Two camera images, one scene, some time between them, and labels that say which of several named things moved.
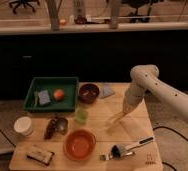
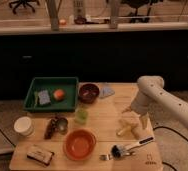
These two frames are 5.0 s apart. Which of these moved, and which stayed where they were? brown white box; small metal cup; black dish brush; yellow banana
Moved: yellow banana
Stayed: small metal cup; black dish brush; brown white box
